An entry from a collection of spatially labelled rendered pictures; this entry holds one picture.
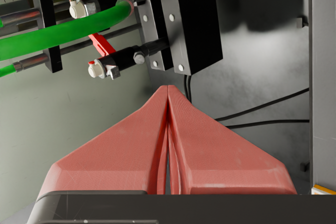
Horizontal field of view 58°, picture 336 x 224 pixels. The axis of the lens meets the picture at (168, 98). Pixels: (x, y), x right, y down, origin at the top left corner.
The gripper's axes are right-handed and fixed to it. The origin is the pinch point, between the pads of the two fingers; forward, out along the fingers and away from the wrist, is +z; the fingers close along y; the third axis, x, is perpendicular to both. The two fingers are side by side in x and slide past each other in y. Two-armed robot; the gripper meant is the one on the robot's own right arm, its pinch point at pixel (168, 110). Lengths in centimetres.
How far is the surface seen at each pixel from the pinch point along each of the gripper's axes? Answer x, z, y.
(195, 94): 33, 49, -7
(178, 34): 11.0, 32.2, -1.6
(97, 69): 13.0, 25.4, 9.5
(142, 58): 12.5, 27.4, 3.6
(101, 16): 1.0, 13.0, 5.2
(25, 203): 50, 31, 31
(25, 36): 0.9, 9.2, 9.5
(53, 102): 32, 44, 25
